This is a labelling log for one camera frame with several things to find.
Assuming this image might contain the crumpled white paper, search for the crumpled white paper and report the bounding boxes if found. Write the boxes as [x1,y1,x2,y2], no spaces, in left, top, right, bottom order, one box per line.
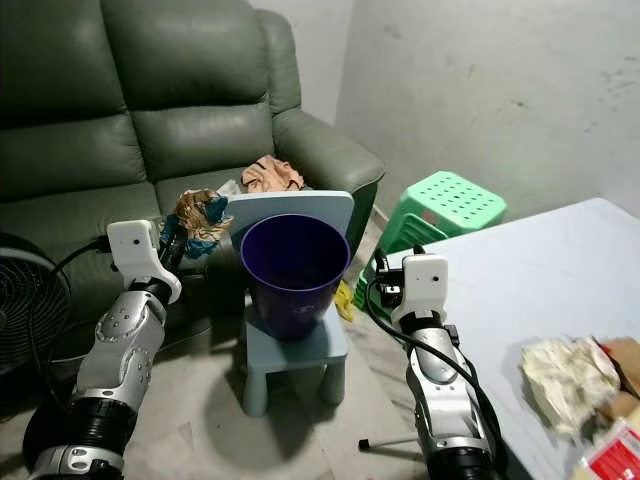
[519,337,623,438]

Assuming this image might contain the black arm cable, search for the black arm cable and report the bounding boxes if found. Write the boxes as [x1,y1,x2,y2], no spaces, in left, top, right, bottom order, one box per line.
[364,248,508,477]
[27,237,112,403]

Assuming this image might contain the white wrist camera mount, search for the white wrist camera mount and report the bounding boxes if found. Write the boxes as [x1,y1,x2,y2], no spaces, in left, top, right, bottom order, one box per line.
[388,253,450,327]
[106,220,184,305]

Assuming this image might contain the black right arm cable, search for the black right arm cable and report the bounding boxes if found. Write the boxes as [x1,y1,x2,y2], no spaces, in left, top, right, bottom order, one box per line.
[364,248,508,477]

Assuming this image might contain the mint green plastic stool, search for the mint green plastic stool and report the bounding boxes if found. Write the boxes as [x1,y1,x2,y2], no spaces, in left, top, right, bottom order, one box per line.
[352,170,509,313]

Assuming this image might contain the light blue child chair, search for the light blue child chair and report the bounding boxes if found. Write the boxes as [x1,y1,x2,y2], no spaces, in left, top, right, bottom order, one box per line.
[228,190,355,418]

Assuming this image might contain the black standing fan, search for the black standing fan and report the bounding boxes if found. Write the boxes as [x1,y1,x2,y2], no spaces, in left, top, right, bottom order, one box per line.
[0,232,67,421]

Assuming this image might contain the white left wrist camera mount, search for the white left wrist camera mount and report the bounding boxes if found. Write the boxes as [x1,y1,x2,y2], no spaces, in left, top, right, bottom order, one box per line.
[106,220,184,305]

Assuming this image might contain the purple plastic rubbish bin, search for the purple plastic rubbish bin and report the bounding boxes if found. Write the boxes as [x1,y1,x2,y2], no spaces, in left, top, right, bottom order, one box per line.
[240,213,352,344]

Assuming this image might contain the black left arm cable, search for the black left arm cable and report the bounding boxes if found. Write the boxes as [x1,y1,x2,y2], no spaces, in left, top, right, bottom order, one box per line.
[27,237,112,403]

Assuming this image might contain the red and white packet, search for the red and white packet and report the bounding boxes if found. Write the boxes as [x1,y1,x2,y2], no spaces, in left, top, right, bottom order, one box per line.
[578,418,640,480]

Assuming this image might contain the dark green leather sofa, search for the dark green leather sofa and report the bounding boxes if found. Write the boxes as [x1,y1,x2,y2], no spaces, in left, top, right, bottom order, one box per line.
[0,0,387,333]

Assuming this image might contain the brown and teal wrapper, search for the brown and teal wrapper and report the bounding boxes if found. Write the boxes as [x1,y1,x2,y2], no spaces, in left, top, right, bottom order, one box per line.
[174,188,235,263]

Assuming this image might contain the small yellow scrap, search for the small yellow scrap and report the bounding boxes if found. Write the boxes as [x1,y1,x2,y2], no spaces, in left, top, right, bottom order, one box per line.
[334,280,357,323]

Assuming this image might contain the grey stand leg black foot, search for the grey stand leg black foot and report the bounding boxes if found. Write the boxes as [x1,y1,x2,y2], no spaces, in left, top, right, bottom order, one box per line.
[357,434,423,452]

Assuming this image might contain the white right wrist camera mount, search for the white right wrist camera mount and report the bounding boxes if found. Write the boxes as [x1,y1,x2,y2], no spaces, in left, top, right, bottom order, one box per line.
[388,253,450,327]

